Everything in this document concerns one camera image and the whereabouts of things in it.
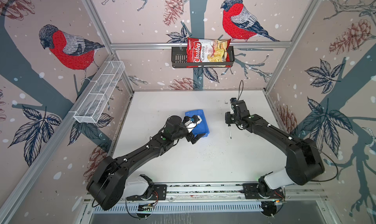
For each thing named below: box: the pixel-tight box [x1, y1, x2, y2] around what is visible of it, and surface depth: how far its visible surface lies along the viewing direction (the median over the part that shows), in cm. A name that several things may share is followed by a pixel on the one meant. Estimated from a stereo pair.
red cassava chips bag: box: [186, 37, 232, 68], surface depth 90 cm
